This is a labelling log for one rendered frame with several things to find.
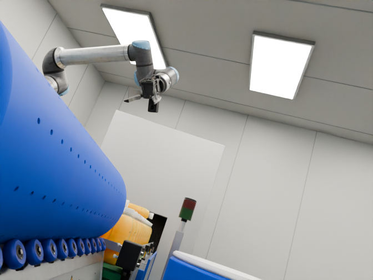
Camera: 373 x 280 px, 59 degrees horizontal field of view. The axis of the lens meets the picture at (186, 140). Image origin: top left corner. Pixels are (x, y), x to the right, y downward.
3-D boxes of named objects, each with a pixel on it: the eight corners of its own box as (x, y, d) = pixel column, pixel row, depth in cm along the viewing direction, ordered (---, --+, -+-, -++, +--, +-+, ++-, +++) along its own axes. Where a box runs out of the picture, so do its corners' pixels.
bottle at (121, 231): (97, 257, 123) (116, 209, 128) (107, 259, 129) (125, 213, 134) (112, 264, 120) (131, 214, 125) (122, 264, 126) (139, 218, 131)
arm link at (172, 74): (164, 83, 174) (181, 83, 170) (154, 91, 163) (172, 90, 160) (161, 65, 170) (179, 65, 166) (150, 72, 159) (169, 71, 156)
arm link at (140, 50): (46, 47, 188) (154, 37, 166) (52, 69, 192) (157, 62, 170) (31, 50, 178) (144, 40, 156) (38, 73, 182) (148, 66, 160)
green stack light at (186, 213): (178, 216, 153) (181, 206, 154) (177, 217, 159) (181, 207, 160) (191, 220, 153) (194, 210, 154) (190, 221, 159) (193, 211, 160)
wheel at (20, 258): (-2, 241, 49) (11, 236, 49) (12, 241, 53) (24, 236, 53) (4, 272, 47) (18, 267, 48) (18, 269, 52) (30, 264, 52)
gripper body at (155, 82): (137, 81, 145) (149, 74, 155) (140, 100, 149) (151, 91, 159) (152, 82, 142) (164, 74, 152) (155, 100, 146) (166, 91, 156)
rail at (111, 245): (29, 220, 123) (32, 213, 124) (29, 220, 124) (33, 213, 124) (129, 256, 121) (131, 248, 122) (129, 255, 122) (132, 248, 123)
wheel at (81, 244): (71, 239, 84) (78, 236, 85) (75, 239, 89) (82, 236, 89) (75, 257, 83) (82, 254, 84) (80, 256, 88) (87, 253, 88)
